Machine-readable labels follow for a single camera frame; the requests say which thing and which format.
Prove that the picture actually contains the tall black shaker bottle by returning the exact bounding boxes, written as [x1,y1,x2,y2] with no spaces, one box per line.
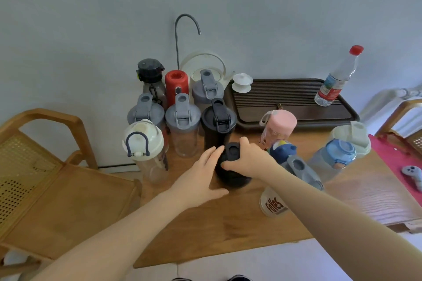
[201,98,238,153]

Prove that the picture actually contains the wooden chair with cane back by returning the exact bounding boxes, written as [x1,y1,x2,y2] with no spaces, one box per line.
[375,99,422,157]
[0,108,143,281]

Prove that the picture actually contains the person's right forearm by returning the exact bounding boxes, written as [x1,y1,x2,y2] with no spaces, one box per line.
[261,166,422,281]

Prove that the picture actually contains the short black bottle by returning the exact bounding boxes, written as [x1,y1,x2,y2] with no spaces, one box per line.
[214,142,254,189]

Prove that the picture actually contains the plastic water bottle red cap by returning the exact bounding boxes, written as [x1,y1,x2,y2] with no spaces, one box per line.
[314,45,364,107]

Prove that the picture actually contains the person's left hand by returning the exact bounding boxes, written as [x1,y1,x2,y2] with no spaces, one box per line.
[166,146,229,209]

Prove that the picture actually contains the grey blue game controller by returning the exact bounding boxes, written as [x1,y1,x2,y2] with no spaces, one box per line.
[401,165,422,192]

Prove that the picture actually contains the translucent bottle blue lid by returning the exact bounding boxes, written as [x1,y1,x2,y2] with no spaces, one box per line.
[308,139,357,183]

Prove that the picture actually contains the white lidded tea cup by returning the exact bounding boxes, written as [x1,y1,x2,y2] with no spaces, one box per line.
[231,73,254,94]

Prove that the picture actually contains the clear bottle white lid blue handle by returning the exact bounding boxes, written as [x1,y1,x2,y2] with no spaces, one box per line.
[122,119,169,185]

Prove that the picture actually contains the clear bottle grey flip lid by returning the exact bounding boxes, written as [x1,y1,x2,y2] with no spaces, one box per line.
[165,93,202,159]
[192,69,225,114]
[127,93,165,134]

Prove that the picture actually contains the small blue kids bottle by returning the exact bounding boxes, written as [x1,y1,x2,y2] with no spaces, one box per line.
[268,140,298,165]

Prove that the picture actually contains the smoky bottle black lid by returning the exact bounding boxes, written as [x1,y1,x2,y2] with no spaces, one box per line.
[136,58,166,104]

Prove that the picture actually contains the person's right hand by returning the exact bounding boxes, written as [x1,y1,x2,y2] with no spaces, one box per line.
[220,137,285,181]

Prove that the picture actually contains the pink bottle with strap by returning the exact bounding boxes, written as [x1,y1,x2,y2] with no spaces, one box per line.
[259,109,297,152]

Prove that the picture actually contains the white kettle with handle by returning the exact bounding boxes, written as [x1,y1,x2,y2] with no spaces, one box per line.
[179,52,235,91]

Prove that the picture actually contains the red cloth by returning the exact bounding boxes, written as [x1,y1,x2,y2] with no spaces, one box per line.
[367,134,422,208]

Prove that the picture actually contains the red insulated bottle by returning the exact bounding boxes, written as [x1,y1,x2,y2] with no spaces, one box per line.
[165,70,189,111]

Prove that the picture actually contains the white radiator pipe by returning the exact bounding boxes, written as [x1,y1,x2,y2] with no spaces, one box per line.
[359,84,422,124]

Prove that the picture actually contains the translucent bottle pale green lid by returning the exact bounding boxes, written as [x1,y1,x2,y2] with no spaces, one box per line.
[329,121,372,160]

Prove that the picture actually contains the grey gooseneck water spout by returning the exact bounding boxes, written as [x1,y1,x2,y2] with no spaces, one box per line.
[174,14,202,71]

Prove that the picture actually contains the dark slatted tea tray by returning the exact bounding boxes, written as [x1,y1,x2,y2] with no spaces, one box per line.
[224,78,360,132]

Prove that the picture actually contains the person's left forearm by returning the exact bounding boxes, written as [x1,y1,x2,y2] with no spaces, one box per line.
[31,188,196,281]

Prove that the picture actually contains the frosted bottle brown print grey lid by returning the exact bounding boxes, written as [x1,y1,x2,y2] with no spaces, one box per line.
[259,155,326,218]

